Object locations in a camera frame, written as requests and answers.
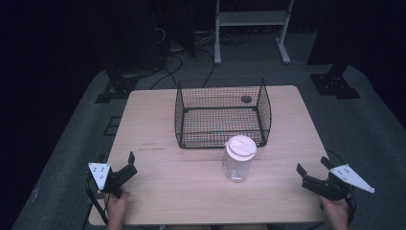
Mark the person's right hand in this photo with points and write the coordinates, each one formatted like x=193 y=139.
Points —
x=335 y=212

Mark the clear plastic cup white lid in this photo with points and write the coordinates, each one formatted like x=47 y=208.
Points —
x=239 y=159

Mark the person's left hand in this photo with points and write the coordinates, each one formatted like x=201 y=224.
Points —
x=116 y=204

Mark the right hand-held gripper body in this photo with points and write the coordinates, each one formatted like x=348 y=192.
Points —
x=338 y=183

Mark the black stand base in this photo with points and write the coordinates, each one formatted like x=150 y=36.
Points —
x=335 y=84
x=118 y=86

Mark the small black round object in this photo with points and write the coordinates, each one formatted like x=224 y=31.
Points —
x=246 y=99

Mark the white metal stand frame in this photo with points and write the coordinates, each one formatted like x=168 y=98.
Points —
x=252 y=19

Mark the black square floor frame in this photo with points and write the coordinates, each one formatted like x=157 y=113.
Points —
x=112 y=126

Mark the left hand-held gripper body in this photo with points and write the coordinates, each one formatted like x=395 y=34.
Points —
x=107 y=180

